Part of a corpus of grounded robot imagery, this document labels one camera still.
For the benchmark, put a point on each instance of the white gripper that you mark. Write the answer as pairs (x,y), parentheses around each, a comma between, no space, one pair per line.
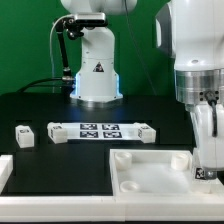
(210,149)

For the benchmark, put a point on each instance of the white square table top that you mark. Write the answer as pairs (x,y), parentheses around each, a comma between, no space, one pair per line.
(153,172)

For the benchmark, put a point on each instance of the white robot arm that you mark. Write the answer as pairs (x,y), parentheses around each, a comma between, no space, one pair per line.
(191,32)

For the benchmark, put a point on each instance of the white U-shaped boundary fence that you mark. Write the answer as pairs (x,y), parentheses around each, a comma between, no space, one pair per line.
(192,207)

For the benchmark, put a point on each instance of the white marker tag plate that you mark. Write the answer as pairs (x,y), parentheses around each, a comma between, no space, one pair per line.
(100,131)

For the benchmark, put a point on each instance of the black camera on mount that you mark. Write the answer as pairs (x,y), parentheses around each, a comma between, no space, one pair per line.
(75,23)

